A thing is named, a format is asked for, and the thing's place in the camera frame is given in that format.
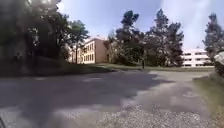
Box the yellow building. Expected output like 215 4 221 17
68 37 111 65

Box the pole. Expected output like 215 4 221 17
141 57 146 70

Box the grey asphalt road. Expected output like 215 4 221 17
0 69 224 128

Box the shaded grass bank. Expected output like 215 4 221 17
0 63 114 78

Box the grass strip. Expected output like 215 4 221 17
96 63 216 73

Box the white building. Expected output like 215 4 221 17
181 48 214 68

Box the group of dark trees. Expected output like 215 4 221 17
0 0 91 78

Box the grass verge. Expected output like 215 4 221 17
192 74 224 128

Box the bush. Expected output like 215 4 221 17
213 49 224 78

